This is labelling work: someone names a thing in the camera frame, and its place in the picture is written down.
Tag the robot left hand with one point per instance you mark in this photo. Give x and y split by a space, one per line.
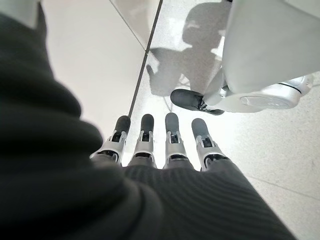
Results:
125 200

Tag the robot left leg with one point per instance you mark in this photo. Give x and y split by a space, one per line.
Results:
250 50

